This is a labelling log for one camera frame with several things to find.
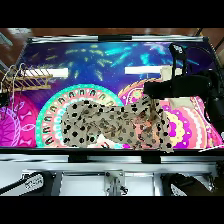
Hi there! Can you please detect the beige black polka dot shirt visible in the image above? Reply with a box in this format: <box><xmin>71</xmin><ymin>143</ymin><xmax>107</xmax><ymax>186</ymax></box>
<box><xmin>58</xmin><ymin>94</ymin><xmax>175</xmax><ymax>154</ymax></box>

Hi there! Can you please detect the plain beige garment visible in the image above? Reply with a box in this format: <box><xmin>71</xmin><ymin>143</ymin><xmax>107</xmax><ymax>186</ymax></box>
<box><xmin>159</xmin><ymin>65</ymin><xmax>205</xmax><ymax>112</ymax></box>

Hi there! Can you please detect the brown clothes hanger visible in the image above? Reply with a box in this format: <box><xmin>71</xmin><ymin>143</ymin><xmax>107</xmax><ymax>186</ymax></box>
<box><xmin>0</xmin><ymin>64</ymin><xmax>55</xmax><ymax>95</ymax></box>

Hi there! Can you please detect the silver frame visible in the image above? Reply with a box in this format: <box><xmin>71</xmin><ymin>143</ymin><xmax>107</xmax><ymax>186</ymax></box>
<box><xmin>0</xmin><ymin>33</ymin><xmax>224</xmax><ymax>197</ymax></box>

